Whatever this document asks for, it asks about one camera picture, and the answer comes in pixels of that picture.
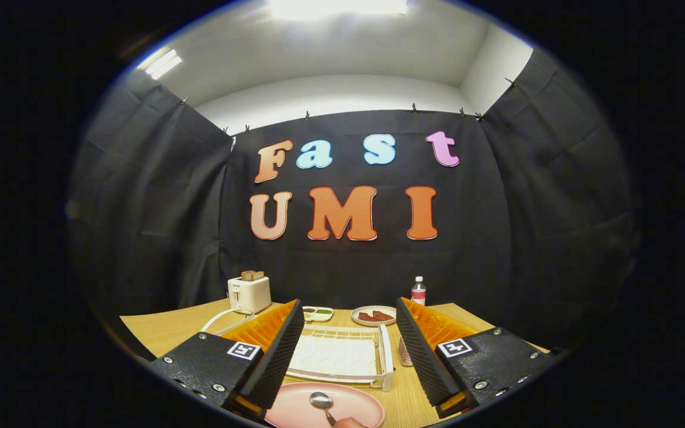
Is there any white plate with meat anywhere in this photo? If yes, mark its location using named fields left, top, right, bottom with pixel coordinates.
left=351, top=306, right=398, bottom=327

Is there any black backdrop cloth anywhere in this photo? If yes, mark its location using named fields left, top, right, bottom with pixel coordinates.
left=66, top=48, right=640, bottom=351

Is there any pink plate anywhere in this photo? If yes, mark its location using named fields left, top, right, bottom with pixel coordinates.
left=264, top=382, right=386, bottom=428

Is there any metal spoon with dark handle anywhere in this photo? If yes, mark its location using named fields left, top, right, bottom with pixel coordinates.
left=309, top=391, right=338, bottom=427

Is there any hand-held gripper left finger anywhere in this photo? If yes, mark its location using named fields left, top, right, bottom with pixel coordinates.
left=149, top=298, right=306, bottom=420

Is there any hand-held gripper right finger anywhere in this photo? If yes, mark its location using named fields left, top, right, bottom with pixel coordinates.
left=396, top=297, right=560, bottom=418

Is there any white wire dish rack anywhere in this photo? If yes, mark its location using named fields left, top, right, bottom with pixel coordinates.
left=286, top=324, right=395, bottom=392

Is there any white toaster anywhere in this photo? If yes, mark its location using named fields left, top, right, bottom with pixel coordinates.
left=227, top=276, right=272, bottom=315

